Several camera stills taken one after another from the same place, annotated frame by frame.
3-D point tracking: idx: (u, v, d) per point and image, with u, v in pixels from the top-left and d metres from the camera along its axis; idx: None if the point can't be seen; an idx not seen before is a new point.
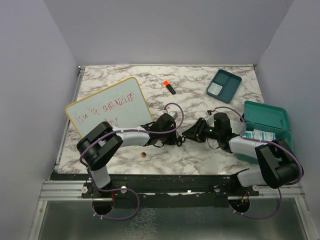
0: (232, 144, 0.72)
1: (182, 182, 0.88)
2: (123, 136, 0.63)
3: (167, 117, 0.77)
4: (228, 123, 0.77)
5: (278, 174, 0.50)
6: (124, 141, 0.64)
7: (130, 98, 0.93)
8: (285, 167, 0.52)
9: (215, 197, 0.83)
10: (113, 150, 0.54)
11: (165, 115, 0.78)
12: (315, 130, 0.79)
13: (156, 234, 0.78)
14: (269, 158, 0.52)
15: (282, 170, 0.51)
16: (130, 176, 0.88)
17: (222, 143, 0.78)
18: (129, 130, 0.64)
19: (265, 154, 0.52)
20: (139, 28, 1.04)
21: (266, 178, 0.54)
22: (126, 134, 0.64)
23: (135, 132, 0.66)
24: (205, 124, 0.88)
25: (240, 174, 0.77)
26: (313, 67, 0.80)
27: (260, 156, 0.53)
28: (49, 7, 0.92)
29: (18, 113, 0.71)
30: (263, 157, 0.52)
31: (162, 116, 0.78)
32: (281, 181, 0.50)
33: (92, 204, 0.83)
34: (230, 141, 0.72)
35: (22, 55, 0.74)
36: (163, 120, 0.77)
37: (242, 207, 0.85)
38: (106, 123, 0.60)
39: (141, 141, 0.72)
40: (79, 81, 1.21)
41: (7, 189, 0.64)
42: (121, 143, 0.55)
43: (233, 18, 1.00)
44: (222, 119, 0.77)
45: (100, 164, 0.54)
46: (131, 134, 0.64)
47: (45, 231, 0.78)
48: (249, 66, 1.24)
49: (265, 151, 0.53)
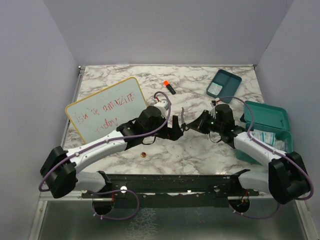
0: (238, 141, 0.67)
1: (182, 182, 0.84)
2: (85, 158, 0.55)
3: (151, 112, 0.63)
4: (230, 115, 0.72)
5: (287, 191, 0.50)
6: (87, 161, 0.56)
7: (130, 98, 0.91)
8: (296, 185, 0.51)
9: (215, 196, 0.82)
10: (69, 180, 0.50)
11: (149, 109, 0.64)
12: (315, 130, 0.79)
13: (156, 234, 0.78)
14: (283, 177, 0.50)
15: (292, 188, 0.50)
16: (130, 176, 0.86)
17: (225, 136, 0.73)
18: (89, 148, 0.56)
19: (280, 173, 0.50)
20: (139, 28, 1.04)
21: (274, 190, 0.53)
22: (86, 154, 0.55)
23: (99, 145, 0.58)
24: (209, 116, 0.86)
25: (241, 174, 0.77)
26: (312, 66, 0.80)
27: (274, 173, 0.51)
28: (49, 7, 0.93)
29: (18, 113, 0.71)
30: (277, 175, 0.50)
31: (143, 112, 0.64)
32: (289, 197, 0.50)
33: (92, 204, 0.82)
34: (236, 138, 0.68)
35: (23, 56, 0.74)
36: (145, 116, 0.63)
37: (242, 207, 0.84)
38: (59, 147, 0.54)
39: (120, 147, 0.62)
40: (79, 81, 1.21)
41: (8, 189, 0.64)
42: (75, 171, 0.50)
43: (233, 18, 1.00)
44: (224, 109, 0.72)
45: (62, 193, 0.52)
46: (92, 152, 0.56)
47: (45, 231, 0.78)
48: (249, 66, 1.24)
49: (281, 170, 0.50)
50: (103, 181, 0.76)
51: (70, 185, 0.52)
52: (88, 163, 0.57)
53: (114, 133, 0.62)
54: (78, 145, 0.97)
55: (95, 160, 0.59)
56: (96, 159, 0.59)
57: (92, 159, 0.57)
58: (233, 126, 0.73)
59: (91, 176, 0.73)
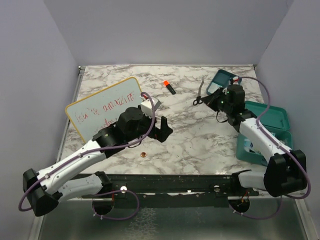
0: (244, 126, 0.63)
1: (182, 182, 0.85)
2: (57, 178, 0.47)
3: (129, 115, 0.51)
4: (242, 98, 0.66)
5: (281, 185, 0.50)
6: (61, 180, 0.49)
7: (130, 98, 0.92)
8: (291, 182, 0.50)
9: (215, 197, 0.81)
10: (44, 204, 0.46)
11: (125, 111, 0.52)
12: (315, 130, 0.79)
13: (156, 234, 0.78)
14: (281, 172, 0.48)
15: (287, 184, 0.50)
16: (130, 176, 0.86)
17: (232, 118, 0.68)
18: (60, 167, 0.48)
19: (279, 169, 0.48)
20: (139, 28, 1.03)
21: (267, 181, 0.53)
22: (58, 174, 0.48)
23: (73, 161, 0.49)
24: (221, 93, 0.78)
25: (241, 173, 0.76)
26: (312, 66, 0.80)
27: (272, 167, 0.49)
28: (49, 7, 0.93)
29: (18, 113, 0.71)
30: (276, 170, 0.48)
31: (121, 115, 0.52)
32: (281, 192, 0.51)
33: (92, 204, 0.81)
34: (242, 123, 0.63)
35: (23, 56, 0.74)
36: (122, 120, 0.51)
37: (242, 208, 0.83)
38: (28, 170, 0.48)
39: (100, 157, 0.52)
40: (79, 81, 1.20)
41: (8, 189, 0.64)
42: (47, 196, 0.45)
43: (233, 17, 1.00)
44: (236, 91, 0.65)
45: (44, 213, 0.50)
46: (65, 170, 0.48)
47: (45, 230, 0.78)
48: (249, 66, 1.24)
49: (280, 166, 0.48)
50: (98, 184, 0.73)
51: (50, 206, 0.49)
52: (65, 181, 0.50)
53: (91, 143, 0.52)
54: (78, 145, 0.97)
55: (74, 175, 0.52)
56: (76, 174, 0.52)
57: (68, 176, 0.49)
58: (242, 109, 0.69)
59: (85, 182, 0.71)
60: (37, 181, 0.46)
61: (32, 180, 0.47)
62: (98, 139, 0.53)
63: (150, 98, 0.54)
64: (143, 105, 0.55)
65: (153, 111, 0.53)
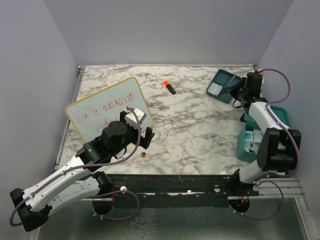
0: (252, 107, 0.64)
1: (182, 182, 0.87)
2: (41, 197, 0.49)
3: (112, 131, 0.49)
4: (258, 82, 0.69)
5: (270, 159, 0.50)
6: (47, 198, 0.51)
7: (130, 98, 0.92)
8: (282, 158, 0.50)
9: (215, 196, 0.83)
10: (31, 221, 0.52)
11: (109, 127, 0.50)
12: (314, 130, 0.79)
13: (156, 234, 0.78)
14: (273, 144, 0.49)
15: (276, 159, 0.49)
16: (130, 176, 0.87)
17: (244, 100, 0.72)
18: (45, 185, 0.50)
19: (271, 140, 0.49)
20: (140, 28, 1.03)
21: (259, 154, 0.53)
22: (42, 193, 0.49)
23: (58, 178, 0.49)
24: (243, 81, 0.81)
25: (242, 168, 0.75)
26: (312, 66, 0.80)
27: (266, 138, 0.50)
28: (49, 7, 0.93)
29: (18, 113, 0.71)
30: (268, 140, 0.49)
31: (104, 130, 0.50)
32: (270, 166, 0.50)
33: (92, 204, 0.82)
34: (251, 103, 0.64)
35: (23, 56, 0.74)
36: (105, 135, 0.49)
37: (242, 207, 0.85)
38: (16, 190, 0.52)
39: (85, 173, 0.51)
40: (79, 81, 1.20)
41: (8, 188, 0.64)
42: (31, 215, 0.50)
43: (232, 17, 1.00)
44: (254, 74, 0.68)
45: (34, 226, 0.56)
46: (49, 188, 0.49)
47: (45, 231, 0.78)
48: (249, 67, 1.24)
49: (273, 138, 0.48)
50: (94, 189, 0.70)
51: (38, 221, 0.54)
52: (53, 196, 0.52)
53: (75, 159, 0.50)
54: (78, 145, 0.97)
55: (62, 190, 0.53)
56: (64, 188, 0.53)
57: (53, 194, 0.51)
58: (257, 95, 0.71)
59: (79, 188, 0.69)
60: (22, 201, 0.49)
61: (19, 199, 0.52)
62: (81, 154, 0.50)
63: (132, 111, 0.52)
64: (127, 118, 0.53)
65: (139, 125, 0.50)
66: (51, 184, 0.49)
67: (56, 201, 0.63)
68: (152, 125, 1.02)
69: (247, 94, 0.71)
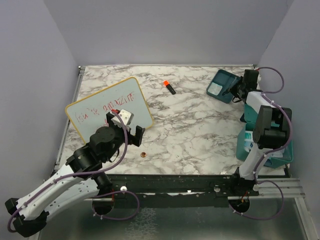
0: (250, 96, 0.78)
1: (182, 182, 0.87)
2: (33, 206, 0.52)
3: (100, 138, 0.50)
4: (254, 75, 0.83)
5: (264, 132, 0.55)
6: (40, 207, 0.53)
7: (130, 98, 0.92)
8: (274, 133, 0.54)
9: (215, 197, 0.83)
10: (28, 228, 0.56)
11: (97, 134, 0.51)
12: (314, 130, 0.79)
13: (156, 234, 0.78)
14: (266, 117, 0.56)
15: (270, 132, 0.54)
16: (130, 176, 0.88)
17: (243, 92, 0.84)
18: (35, 195, 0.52)
19: (265, 113, 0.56)
20: (140, 28, 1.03)
21: (255, 132, 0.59)
22: (34, 203, 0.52)
23: (47, 188, 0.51)
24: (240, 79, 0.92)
25: (241, 167, 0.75)
26: (312, 65, 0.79)
27: (260, 113, 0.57)
28: (49, 7, 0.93)
29: (18, 113, 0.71)
30: (262, 114, 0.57)
31: (92, 137, 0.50)
32: (264, 140, 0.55)
33: (92, 204, 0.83)
34: (249, 93, 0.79)
35: (23, 55, 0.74)
36: (93, 143, 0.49)
37: (242, 207, 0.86)
38: (11, 200, 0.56)
39: (76, 180, 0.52)
40: (79, 81, 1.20)
41: (8, 189, 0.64)
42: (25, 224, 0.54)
43: (232, 17, 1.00)
44: (250, 69, 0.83)
45: (33, 233, 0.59)
46: (39, 199, 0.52)
47: (45, 231, 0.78)
48: (249, 66, 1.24)
49: (266, 112, 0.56)
50: (92, 191, 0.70)
51: (37, 228, 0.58)
52: (47, 204, 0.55)
53: (65, 168, 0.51)
54: (78, 145, 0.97)
55: (54, 198, 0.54)
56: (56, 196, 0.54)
57: (45, 203, 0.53)
58: (254, 87, 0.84)
59: (77, 192, 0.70)
60: (16, 211, 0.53)
61: (14, 208, 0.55)
62: (71, 162, 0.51)
63: (116, 114, 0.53)
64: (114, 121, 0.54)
65: (124, 126, 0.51)
66: (41, 194, 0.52)
67: (53, 206, 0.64)
68: (152, 124, 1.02)
69: (245, 86, 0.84)
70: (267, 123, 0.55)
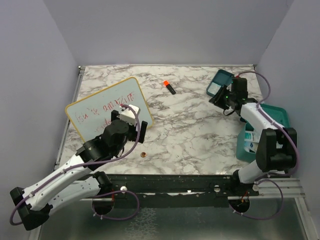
0: (245, 108, 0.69)
1: (182, 182, 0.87)
2: (41, 196, 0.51)
3: (114, 129, 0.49)
4: (243, 84, 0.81)
5: (271, 159, 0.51)
6: (47, 197, 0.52)
7: (130, 98, 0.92)
8: (280, 159, 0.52)
9: (215, 197, 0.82)
10: (33, 219, 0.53)
11: (112, 124, 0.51)
12: (313, 130, 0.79)
13: (156, 234, 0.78)
14: (270, 144, 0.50)
15: (276, 159, 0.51)
16: (130, 176, 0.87)
17: (234, 103, 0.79)
18: (44, 184, 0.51)
19: (268, 140, 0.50)
20: (139, 28, 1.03)
21: (259, 156, 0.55)
22: (42, 192, 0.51)
23: (56, 178, 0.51)
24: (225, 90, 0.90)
25: (240, 171, 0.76)
26: (312, 66, 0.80)
27: (263, 138, 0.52)
28: (49, 7, 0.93)
29: (18, 114, 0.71)
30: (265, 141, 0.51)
31: (106, 128, 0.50)
32: (271, 166, 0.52)
33: (93, 204, 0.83)
34: (244, 105, 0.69)
35: (23, 56, 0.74)
36: (107, 134, 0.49)
37: (242, 207, 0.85)
38: (16, 189, 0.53)
39: (85, 172, 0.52)
40: (79, 81, 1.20)
41: (8, 189, 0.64)
42: (31, 214, 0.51)
43: (232, 17, 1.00)
44: (238, 78, 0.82)
45: (35, 225, 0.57)
46: (48, 188, 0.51)
47: (45, 231, 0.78)
48: (249, 67, 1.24)
49: (270, 138, 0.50)
50: (94, 189, 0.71)
51: (40, 219, 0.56)
52: (54, 195, 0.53)
53: (75, 158, 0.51)
54: (78, 145, 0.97)
55: (61, 190, 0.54)
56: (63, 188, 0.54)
57: (53, 193, 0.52)
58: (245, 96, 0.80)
59: (79, 188, 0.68)
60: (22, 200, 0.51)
61: (19, 198, 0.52)
62: (81, 153, 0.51)
63: (128, 107, 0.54)
64: (124, 115, 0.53)
65: (137, 118, 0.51)
66: (50, 183, 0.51)
67: (56, 200, 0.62)
68: (152, 124, 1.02)
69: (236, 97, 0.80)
70: (272, 151, 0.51)
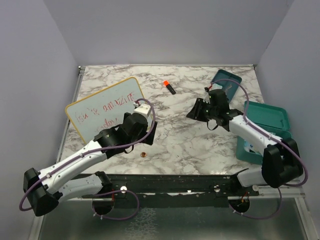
0: (232, 124, 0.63)
1: (182, 182, 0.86)
2: (59, 177, 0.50)
3: (136, 118, 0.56)
4: (224, 97, 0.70)
5: (280, 176, 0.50)
6: (63, 179, 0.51)
7: (130, 98, 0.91)
8: (289, 172, 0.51)
9: (215, 197, 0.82)
10: (46, 203, 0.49)
11: (133, 116, 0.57)
12: (313, 130, 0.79)
13: (156, 234, 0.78)
14: (276, 161, 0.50)
15: (285, 173, 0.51)
16: (130, 176, 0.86)
17: (220, 118, 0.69)
18: (63, 165, 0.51)
19: (274, 157, 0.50)
20: (139, 28, 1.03)
21: (267, 174, 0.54)
22: (60, 173, 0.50)
23: (74, 161, 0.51)
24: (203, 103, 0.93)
25: (240, 174, 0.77)
26: (312, 66, 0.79)
27: (267, 156, 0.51)
28: (49, 7, 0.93)
29: (18, 114, 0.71)
30: (270, 158, 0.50)
31: (127, 118, 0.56)
32: (282, 182, 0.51)
33: (92, 204, 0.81)
34: (230, 121, 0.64)
35: (23, 56, 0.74)
36: (129, 122, 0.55)
37: (242, 208, 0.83)
38: (31, 170, 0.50)
39: (101, 158, 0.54)
40: (79, 81, 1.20)
41: (8, 189, 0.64)
42: (47, 196, 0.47)
43: (232, 17, 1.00)
44: (217, 92, 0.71)
45: (44, 212, 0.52)
46: (66, 169, 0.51)
47: (45, 231, 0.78)
48: (249, 66, 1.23)
49: (274, 155, 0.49)
50: (97, 185, 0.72)
51: (51, 206, 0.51)
52: (68, 180, 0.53)
53: (92, 143, 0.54)
54: (78, 145, 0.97)
55: (76, 175, 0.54)
56: (77, 174, 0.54)
57: (69, 176, 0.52)
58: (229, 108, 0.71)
59: (84, 182, 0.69)
60: (38, 180, 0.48)
61: (35, 179, 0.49)
62: (99, 139, 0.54)
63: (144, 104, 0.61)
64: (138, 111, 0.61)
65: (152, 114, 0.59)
66: (69, 165, 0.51)
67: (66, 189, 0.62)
68: None
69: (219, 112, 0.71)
70: (280, 167, 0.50)
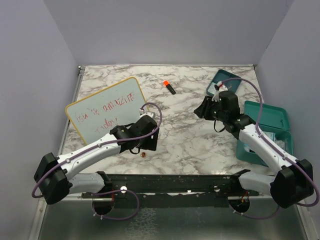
0: (244, 134, 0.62)
1: (182, 182, 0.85)
2: (77, 164, 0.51)
3: (150, 119, 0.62)
4: (235, 102, 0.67)
5: (290, 197, 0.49)
6: (79, 167, 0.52)
7: (130, 98, 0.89)
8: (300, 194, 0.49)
9: (215, 197, 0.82)
10: (61, 188, 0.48)
11: (146, 116, 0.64)
12: (313, 130, 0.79)
13: (156, 234, 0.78)
14: (289, 184, 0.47)
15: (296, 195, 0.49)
16: (130, 176, 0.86)
17: (230, 125, 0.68)
18: (81, 153, 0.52)
19: (287, 181, 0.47)
20: (140, 28, 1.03)
21: (276, 191, 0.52)
22: (78, 160, 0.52)
23: (91, 150, 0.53)
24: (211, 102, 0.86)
25: (241, 176, 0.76)
26: (312, 66, 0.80)
27: (280, 177, 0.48)
28: (49, 8, 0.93)
29: (18, 114, 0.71)
30: (283, 181, 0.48)
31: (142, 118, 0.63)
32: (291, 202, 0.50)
33: (92, 204, 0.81)
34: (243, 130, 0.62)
35: (23, 56, 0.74)
36: (144, 121, 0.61)
37: (243, 208, 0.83)
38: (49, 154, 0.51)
39: (114, 151, 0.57)
40: (79, 81, 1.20)
41: (8, 189, 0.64)
42: (65, 180, 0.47)
43: (232, 17, 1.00)
44: (229, 97, 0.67)
45: (55, 200, 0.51)
46: (83, 157, 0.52)
47: (45, 230, 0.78)
48: (249, 66, 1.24)
49: (289, 178, 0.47)
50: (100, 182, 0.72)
51: (62, 193, 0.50)
52: (81, 169, 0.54)
53: (108, 136, 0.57)
54: (78, 145, 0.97)
55: (89, 164, 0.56)
56: (89, 164, 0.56)
57: (83, 166, 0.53)
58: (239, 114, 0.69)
59: (89, 178, 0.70)
60: (58, 164, 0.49)
61: (54, 163, 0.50)
62: (114, 132, 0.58)
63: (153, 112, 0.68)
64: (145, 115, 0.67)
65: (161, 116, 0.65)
66: (86, 154, 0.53)
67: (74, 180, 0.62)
68: None
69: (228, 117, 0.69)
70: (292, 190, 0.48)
